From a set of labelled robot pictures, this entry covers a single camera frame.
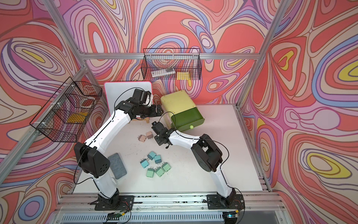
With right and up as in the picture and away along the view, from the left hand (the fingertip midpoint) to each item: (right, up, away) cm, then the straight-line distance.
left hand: (159, 111), depth 83 cm
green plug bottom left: (-5, -37, 0) cm, 37 cm away
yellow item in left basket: (-41, -4, -11) cm, 43 cm away
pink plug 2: (-9, -16, +16) cm, 25 cm away
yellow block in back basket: (+15, +24, +8) cm, 30 cm away
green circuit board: (-22, -55, -11) cm, 61 cm away
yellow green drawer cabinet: (+11, +7, +11) cm, 17 cm away
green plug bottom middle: (+1, -36, 0) cm, 36 cm away
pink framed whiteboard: (-35, +16, +20) cm, 43 cm away
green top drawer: (+14, -6, +4) cm, 16 cm away
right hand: (+1, -19, +13) cm, 23 cm away
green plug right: (+4, -34, +2) cm, 34 cm away
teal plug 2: (-10, -32, +4) cm, 34 cm away
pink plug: (-14, -18, +15) cm, 28 cm away
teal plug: (-2, -30, +6) cm, 31 cm away
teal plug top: (-6, -28, +6) cm, 29 cm away
